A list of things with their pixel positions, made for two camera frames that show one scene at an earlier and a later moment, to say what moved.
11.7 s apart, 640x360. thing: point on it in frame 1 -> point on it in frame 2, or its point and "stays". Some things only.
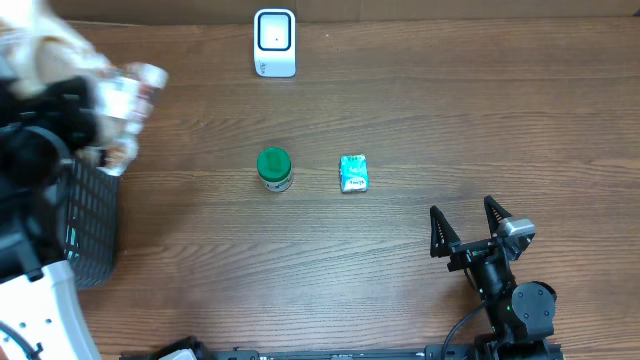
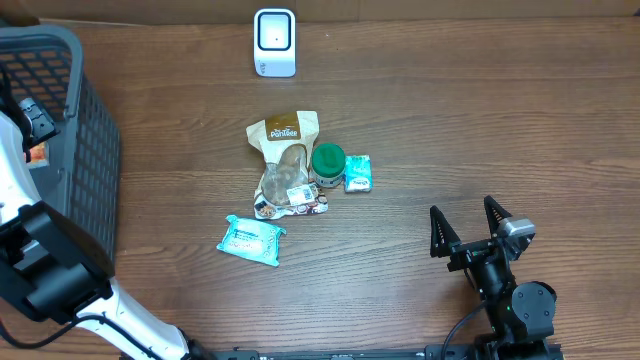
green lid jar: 274,165 -> 328,164
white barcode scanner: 275,43 stays
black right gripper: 446,242 stays
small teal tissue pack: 353,172 stays
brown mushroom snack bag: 126,96 -> 289,143
